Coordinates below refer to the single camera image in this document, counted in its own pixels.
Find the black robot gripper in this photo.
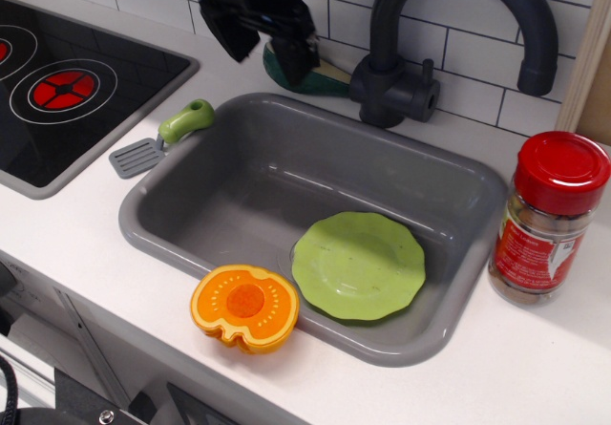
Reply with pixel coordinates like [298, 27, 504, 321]
[199, 0, 320, 86]

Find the green handled grey spatula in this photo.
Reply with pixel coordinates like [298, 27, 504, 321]
[109, 99, 215, 179]

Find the black robot base with screw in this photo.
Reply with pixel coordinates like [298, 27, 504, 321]
[1, 356, 146, 424]

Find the grey plastic sink basin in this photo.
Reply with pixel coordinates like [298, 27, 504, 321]
[118, 94, 507, 367]

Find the green scalloped plate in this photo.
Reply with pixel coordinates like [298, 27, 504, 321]
[291, 212, 426, 321]

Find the toy avocado half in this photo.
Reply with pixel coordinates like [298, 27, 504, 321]
[263, 42, 351, 97]

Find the dark grey curved faucet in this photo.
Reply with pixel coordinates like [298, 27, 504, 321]
[349, 0, 558, 128]

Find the black toy stove top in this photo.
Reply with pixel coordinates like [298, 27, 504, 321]
[1, 0, 199, 200]

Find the orange toy pumpkin half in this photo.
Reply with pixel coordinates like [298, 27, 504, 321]
[190, 265, 300, 354]

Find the red lidded spice jar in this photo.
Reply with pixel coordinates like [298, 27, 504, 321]
[488, 131, 610, 307]

